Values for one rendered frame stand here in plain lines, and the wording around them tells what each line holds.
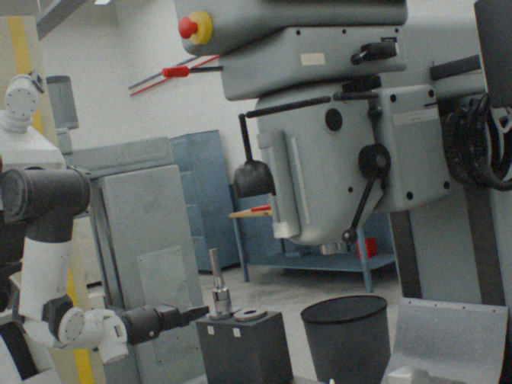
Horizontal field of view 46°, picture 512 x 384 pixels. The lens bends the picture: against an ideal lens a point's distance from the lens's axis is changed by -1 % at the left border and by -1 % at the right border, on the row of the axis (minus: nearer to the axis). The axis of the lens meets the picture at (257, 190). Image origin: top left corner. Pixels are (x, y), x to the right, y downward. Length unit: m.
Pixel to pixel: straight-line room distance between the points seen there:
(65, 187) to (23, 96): 0.23
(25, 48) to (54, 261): 1.73
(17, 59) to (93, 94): 8.14
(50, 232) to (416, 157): 0.76
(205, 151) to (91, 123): 2.87
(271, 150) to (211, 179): 7.44
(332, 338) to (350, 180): 2.06
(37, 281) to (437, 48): 1.00
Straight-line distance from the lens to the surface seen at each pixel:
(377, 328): 3.25
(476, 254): 1.53
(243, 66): 1.24
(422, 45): 1.43
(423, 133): 1.36
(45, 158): 1.35
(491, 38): 1.25
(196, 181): 8.49
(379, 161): 1.22
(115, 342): 1.56
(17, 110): 1.36
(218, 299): 1.70
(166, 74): 1.22
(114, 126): 11.02
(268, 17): 1.11
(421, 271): 1.65
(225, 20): 1.12
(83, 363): 2.90
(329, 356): 3.26
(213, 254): 1.68
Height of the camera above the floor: 1.50
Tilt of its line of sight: 3 degrees down
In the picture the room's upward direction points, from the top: 10 degrees counter-clockwise
